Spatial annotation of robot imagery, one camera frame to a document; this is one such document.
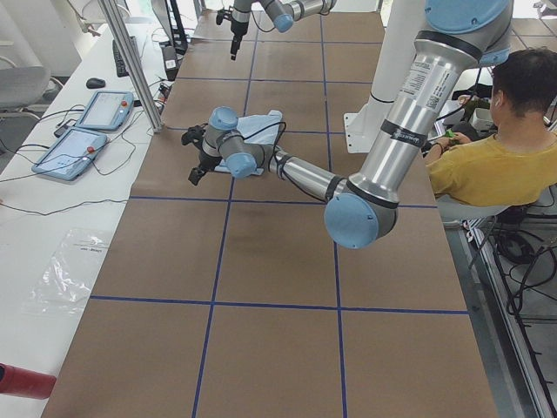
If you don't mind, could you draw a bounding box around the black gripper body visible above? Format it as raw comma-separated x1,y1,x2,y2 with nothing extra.
216,6,249,60
181,124,220,185

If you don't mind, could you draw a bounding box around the light blue button shirt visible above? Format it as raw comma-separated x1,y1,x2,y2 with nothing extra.
215,110,283,176

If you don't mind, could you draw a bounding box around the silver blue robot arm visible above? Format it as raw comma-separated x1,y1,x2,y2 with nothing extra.
216,0,337,61
182,1,513,249

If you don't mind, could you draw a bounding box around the upper blue teach pendant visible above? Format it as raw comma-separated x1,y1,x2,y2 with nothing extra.
75,91,134,131

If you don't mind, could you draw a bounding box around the blue teach pendant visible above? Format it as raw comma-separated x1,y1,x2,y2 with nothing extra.
75,91,134,131
31,127,108,181

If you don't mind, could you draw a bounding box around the black keyboard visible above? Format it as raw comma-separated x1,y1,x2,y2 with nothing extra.
112,36,140,78

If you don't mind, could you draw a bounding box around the lower blue teach pendant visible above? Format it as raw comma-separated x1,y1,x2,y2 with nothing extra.
31,127,108,181

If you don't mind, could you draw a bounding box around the black computer mouse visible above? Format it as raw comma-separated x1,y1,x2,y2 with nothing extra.
86,78,106,90

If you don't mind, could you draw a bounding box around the clear plastic bag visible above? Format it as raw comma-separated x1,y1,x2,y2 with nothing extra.
22,228,113,317

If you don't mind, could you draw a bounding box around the grey office chair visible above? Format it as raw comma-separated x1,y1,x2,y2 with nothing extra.
1,66,64,123

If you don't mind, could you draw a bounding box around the red cylinder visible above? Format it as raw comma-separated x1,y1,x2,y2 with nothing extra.
0,363,57,400

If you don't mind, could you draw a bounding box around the person in yellow shirt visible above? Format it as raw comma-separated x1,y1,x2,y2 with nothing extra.
424,48,556,206

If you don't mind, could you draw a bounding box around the aluminium frame post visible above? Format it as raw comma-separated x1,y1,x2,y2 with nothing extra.
98,0,163,133

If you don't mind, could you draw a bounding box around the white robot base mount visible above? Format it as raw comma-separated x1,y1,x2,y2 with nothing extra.
344,0,425,153

